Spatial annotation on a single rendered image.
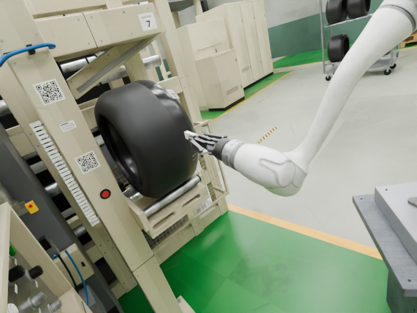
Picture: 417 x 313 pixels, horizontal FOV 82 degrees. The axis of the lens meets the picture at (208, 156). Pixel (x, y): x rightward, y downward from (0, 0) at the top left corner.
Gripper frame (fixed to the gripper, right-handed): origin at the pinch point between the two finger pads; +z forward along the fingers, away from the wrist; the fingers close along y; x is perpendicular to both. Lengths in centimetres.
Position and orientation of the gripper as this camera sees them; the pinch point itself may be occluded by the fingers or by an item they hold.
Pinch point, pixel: (191, 136)
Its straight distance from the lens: 90.4
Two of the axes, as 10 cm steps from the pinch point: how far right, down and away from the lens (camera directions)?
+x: 1.6, 8.4, 5.1
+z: -6.5, -3.0, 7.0
